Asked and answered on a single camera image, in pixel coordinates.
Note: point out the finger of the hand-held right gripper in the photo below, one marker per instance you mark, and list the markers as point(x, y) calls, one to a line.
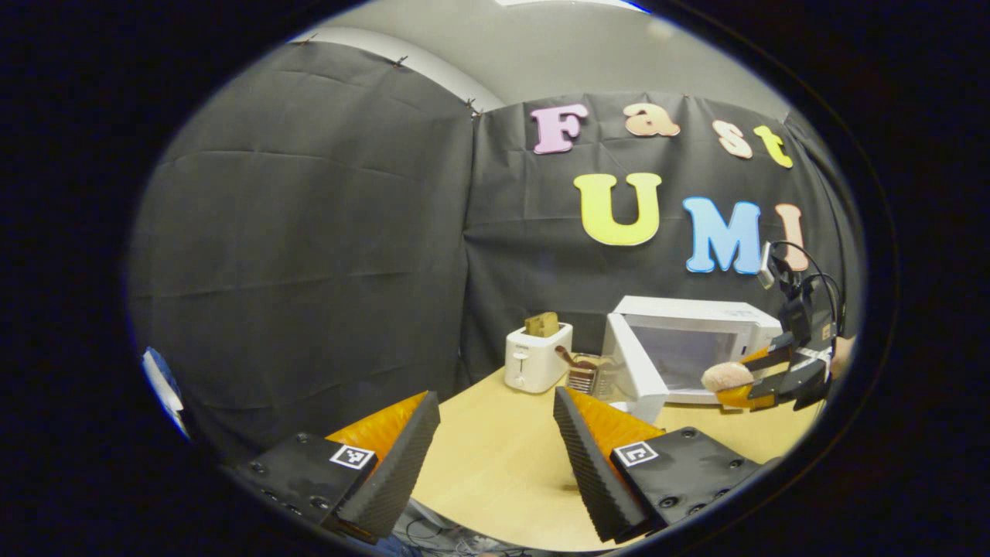
point(777, 354)
point(789, 383)

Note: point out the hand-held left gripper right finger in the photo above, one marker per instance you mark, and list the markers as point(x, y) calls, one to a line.
point(592, 472)

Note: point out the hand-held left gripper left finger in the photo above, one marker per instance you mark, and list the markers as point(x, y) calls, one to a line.
point(390, 472)

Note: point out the breaded food patty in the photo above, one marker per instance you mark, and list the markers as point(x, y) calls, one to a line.
point(727, 377)

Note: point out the white microwave oven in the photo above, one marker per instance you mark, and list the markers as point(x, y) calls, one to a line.
point(696, 313)

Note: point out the white toaster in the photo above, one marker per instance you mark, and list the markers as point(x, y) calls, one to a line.
point(534, 360)

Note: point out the brown bread slice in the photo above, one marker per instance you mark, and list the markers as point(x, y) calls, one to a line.
point(541, 325)

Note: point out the black backdrop cloth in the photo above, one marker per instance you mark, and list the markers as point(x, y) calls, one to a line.
point(309, 247)

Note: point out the white and blue sheet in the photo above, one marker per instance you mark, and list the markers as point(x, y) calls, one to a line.
point(162, 387)

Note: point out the large ceiling light panel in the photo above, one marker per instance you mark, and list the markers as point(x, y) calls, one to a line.
point(572, 4)

